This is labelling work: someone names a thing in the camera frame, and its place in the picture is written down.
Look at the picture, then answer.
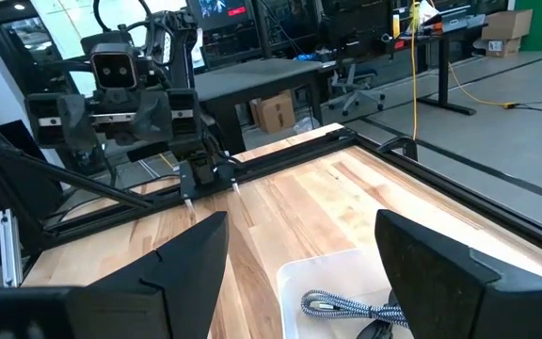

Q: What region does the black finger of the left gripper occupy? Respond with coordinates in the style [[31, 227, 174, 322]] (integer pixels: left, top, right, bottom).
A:
[[132, 89, 175, 143], [56, 92, 100, 152]]

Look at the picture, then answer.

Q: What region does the grey office chair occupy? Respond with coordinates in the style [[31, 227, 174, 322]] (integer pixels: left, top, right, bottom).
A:
[[328, 62, 388, 118]]

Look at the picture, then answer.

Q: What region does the monitor with red graphics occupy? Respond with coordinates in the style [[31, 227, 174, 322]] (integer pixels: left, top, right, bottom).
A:
[[186, 0, 254, 32]]

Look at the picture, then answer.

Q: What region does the black aluminium table frame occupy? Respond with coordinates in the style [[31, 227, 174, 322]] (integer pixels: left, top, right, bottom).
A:
[[0, 103, 542, 289]]

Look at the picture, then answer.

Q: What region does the clear plastic bag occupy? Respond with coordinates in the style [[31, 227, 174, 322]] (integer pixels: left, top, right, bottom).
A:
[[294, 116, 322, 137]]

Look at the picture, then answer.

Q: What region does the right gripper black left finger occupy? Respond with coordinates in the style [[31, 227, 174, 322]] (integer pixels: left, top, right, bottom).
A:
[[0, 210, 230, 339]]

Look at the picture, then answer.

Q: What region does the black table clamp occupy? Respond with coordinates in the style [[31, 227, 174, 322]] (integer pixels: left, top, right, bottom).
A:
[[376, 135, 420, 162]]

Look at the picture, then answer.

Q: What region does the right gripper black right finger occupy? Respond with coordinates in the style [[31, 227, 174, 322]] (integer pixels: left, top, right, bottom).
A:
[[374, 208, 542, 339]]

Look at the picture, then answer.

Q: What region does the grey desk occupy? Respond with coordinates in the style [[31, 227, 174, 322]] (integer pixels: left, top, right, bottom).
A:
[[193, 57, 339, 156]]

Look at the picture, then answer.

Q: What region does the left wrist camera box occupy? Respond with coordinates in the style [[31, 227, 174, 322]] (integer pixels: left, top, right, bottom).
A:
[[88, 42, 139, 91]]

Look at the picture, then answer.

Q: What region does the small labelled cardboard box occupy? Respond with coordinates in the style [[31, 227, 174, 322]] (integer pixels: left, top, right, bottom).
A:
[[486, 37, 522, 59]]

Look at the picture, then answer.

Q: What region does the silver aluminium extrusion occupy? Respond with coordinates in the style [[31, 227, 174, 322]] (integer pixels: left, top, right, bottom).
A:
[[0, 208, 24, 289]]

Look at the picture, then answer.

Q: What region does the large brown cardboard box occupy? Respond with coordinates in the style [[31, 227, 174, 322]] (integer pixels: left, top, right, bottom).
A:
[[481, 8, 534, 41]]

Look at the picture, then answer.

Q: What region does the black-white braided cable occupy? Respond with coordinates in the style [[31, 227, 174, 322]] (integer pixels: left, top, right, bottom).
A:
[[299, 288, 411, 331]]

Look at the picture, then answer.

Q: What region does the yellow extension cord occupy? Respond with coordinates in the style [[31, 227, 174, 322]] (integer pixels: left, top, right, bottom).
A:
[[408, 0, 419, 141], [446, 59, 518, 110]]

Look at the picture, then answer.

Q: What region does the black standing desk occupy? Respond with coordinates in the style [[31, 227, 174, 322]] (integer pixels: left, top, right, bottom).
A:
[[391, 12, 487, 118]]

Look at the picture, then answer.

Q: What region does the clear plastic bin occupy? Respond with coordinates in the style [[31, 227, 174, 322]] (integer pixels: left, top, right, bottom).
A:
[[276, 248, 416, 339]]

